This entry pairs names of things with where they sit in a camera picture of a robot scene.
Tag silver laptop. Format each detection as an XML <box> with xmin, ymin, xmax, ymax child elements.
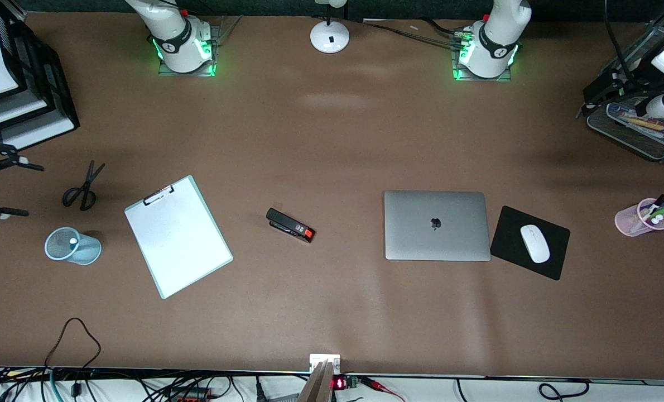
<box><xmin>384</xmin><ymin>190</ymin><xmax>492</xmax><ymax>262</ymax></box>

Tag yellow marker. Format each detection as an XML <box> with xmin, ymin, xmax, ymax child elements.
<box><xmin>625</xmin><ymin>117</ymin><xmax>664</xmax><ymax>132</ymax></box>

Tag black marker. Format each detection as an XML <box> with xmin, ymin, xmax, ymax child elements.
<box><xmin>641</xmin><ymin>194</ymin><xmax>664</xmax><ymax>219</ymax></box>

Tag black mesh desk tray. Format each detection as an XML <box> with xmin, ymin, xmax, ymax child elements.
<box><xmin>587</xmin><ymin>11</ymin><xmax>664</xmax><ymax>164</ymax></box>

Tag black stacked paper tray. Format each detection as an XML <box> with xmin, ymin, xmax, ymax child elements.
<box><xmin>0</xmin><ymin>0</ymin><xmax>80</xmax><ymax>150</ymax></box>

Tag blue mesh pen cup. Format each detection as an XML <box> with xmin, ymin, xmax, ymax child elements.
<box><xmin>44</xmin><ymin>227</ymin><xmax>102</xmax><ymax>266</ymax></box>

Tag pink translucent pen cup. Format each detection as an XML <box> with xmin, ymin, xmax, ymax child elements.
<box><xmin>614</xmin><ymin>198</ymin><xmax>664</xmax><ymax>237</ymax></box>

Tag light green clipboard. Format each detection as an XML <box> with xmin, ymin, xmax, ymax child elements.
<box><xmin>124</xmin><ymin>175</ymin><xmax>234</xmax><ymax>300</ymax></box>

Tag white computer mouse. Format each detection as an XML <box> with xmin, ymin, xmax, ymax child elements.
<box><xmin>519</xmin><ymin>224</ymin><xmax>551</xmax><ymax>264</ymax></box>

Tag black mouse pad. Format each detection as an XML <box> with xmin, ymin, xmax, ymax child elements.
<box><xmin>489</xmin><ymin>205</ymin><xmax>571</xmax><ymax>281</ymax></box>

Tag white paper sheet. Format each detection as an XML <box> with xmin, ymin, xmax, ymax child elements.
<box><xmin>126</xmin><ymin>180</ymin><xmax>232</xmax><ymax>296</ymax></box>

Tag white desk lamp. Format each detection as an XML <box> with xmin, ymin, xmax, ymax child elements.
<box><xmin>310</xmin><ymin>0</ymin><xmax>350</xmax><ymax>54</ymax></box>

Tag black stapler red tip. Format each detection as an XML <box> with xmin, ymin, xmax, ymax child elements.
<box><xmin>266</xmin><ymin>208</ymin><xmax>315</xmax><ymax>244</ymax></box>

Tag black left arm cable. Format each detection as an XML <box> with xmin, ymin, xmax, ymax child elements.
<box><xmin>603</xmin><ymin>0</ymin><xmax>633</xmax><ymax>80</ymax></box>

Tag black handled scissors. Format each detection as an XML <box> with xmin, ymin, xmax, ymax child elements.
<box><xmin>62</xmin><ymin>161</ymin><xmax>106</xmax><ymax>212</ymax></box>

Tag black looped table cable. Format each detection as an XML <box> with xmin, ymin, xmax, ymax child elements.
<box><xmin>45</xmin><ymin>317</ymin><xmax>102</xmax><ymax>370</ymax></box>

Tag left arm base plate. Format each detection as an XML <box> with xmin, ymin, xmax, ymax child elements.
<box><xmin>452</xmin><ymin>31</ymin><xmax>514</xmax><ymax>83</ymax></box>

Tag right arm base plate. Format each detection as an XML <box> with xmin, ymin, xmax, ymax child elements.
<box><xmin>158</xmin><ymin>25</ymin><xmax>219</xmax><ymax>77</ymax></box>

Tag black power cable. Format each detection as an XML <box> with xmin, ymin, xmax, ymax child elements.
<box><xmin>360</xmin><ymin>21</ymin><xmax>466</xmax><ymax>49</ymax></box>

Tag white mounting bracket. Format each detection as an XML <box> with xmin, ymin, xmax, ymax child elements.
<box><xmin>309</xmin><ymin>353</ymin><xmax>341</xmax><ymax>374</ymax></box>

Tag red wire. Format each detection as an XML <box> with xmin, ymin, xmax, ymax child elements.
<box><xmin>360</xmin><ymin>376</ymin><xmax>406</xmax><ymax>402</ymax></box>

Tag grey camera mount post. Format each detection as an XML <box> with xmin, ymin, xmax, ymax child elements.
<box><xmin>297</xmin><ymin>360</ymin><xmax>334</xmax><ymax>402</ymax></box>

